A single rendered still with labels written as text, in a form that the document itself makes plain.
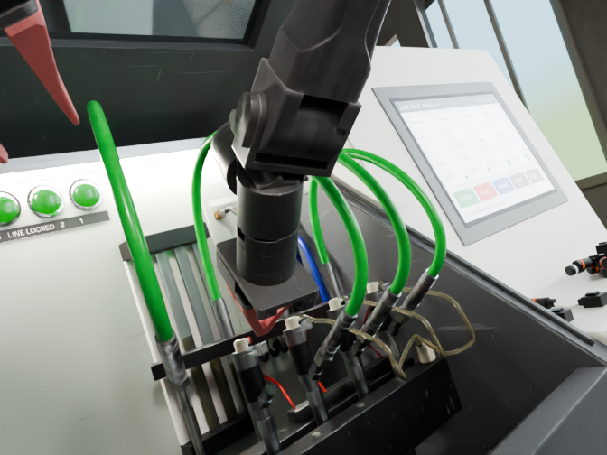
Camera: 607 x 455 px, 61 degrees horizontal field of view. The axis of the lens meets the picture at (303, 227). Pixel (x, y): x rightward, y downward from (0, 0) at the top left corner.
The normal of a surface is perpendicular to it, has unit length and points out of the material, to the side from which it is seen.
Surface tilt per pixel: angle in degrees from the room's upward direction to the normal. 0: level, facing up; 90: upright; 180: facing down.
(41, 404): 90
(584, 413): 90
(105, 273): 90
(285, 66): 75
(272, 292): 46
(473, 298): 90
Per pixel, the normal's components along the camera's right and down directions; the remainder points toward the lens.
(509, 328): -0.73, 0.21
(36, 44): 0.51, 0.75
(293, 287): 0.09, -0.78
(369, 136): 0.52, -0.45
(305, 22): -0.77, -0.15
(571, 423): 0.61, -0.23
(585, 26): -0.91, 0.28
